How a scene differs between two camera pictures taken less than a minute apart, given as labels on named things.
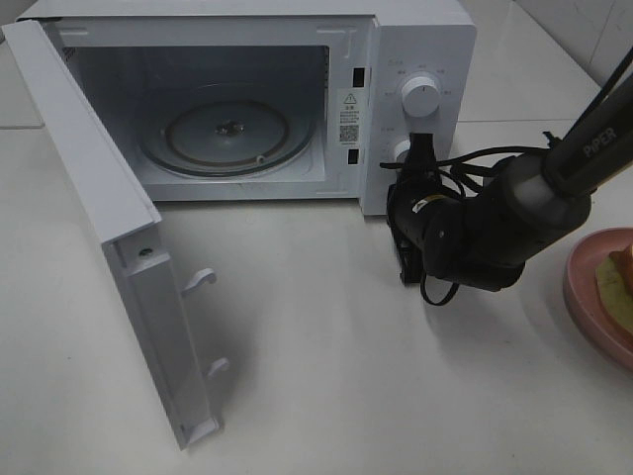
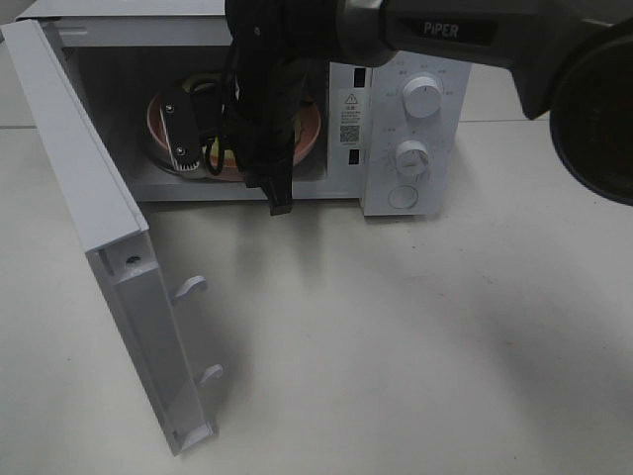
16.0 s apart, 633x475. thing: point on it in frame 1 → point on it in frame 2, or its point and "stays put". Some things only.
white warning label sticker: [350, 117] stays put
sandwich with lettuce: [614, 275] → [217, 146]
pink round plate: [585, 306] → [308, 146]
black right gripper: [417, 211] → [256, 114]
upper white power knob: [420, 96] stays put
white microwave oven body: [273, 100] stays put
